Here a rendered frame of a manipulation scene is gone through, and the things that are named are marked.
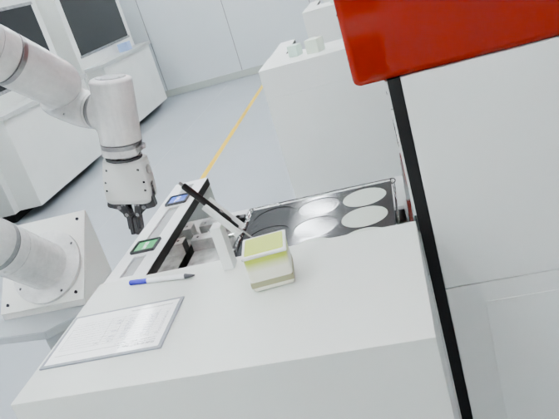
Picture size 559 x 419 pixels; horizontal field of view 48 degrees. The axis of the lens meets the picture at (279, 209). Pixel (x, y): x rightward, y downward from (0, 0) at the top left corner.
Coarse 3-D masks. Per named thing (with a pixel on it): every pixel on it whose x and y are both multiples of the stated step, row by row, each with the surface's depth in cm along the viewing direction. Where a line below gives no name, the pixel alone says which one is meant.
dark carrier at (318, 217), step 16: (352, 192) 149; (272, 208) 154; (288, 208) 152; (304, 208) 149; (320, 208) 146; (336, 208) 143; (352, 208) 140; (256, 224) 148; (272, 224) 145; (288, 224) 142; (304, 224) 140; (320, 224) 137; (336, 224) 135; (384, 224) 128; (288, 240) 134; (304, 240) 132
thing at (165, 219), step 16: (176, 192) 168; (160, 208) 159; (176, 208) 157; (160, 224) 149; (176, 224) 145; (128, 256) 135; (144, 256) 134; (112, 272) 130; (128, 272) 128; (144, 272) 125
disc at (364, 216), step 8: (360, 208) 139; (368, 208) 138; (376, 208) 137; (384, 208) 136; (344, 216) 138; (352, 216) 136; (360, 216) 135; (368, 216) 134; (376, 216) 133; (384, 216) 132; (344, 224) 134; (352, 224) 133; (360, 224) 131; (368, 224) 130
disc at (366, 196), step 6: (354, 192) 149; (360, 192) 148; (366, 192) 147; (372, 192) 146; (378, 192) 145; (384, 192) 144; (348, 198) 147; (354, 198) 145; (360, 198) 144; (366, 198) 143; (372, 198) 142; (378, 198) 141; (348, 204) 143; (354, 204) 142; (360, 204) 141; (366, 204) 140
